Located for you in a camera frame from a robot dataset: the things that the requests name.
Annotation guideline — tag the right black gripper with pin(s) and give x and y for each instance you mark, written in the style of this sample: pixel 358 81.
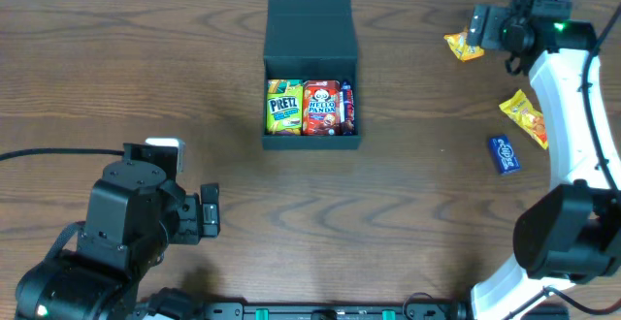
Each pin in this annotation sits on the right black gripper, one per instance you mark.
pixel 479 25

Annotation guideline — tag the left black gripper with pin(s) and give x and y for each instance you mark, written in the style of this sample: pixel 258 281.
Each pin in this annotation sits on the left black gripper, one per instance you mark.
pixel 209 211

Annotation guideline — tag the green Pretz box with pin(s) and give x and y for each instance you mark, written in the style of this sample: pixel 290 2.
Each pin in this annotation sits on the green Pretz box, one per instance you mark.
pixel 284 107

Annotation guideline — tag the red Hello Panda box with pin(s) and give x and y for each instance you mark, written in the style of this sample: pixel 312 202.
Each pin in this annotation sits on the red Hello Panda box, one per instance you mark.
pixel 321 108

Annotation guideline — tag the Dairy Milk chocolate bar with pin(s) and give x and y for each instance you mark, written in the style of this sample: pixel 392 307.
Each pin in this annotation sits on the Dairy Milk chocolate bar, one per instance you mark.
pixel 347 110

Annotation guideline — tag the black gift box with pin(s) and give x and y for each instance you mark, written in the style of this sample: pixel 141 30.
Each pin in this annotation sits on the black gift box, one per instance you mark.
pixel 312 40

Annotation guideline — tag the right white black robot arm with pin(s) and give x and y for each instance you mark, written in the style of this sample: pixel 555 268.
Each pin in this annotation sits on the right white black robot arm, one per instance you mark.
pixel 571 235

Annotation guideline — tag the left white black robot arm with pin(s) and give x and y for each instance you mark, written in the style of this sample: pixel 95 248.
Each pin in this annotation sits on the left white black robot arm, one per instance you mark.
pixel 94 268

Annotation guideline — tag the small yellow snack packet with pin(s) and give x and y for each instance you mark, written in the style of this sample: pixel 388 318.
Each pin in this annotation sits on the small yellow snack packet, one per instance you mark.
pixel 457 43

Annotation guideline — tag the yellow orange snack packet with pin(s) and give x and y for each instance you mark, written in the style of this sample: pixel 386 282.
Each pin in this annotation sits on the yellow orange snack packet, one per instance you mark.
pixel 521 111

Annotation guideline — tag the blue Eclipse mint box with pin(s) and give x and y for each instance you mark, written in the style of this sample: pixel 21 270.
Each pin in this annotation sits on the blue Eclipse mint box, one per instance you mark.
pixel 503 155

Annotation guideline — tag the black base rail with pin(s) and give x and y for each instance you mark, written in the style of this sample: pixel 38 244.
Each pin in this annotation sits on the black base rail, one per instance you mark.
pixel 418 311

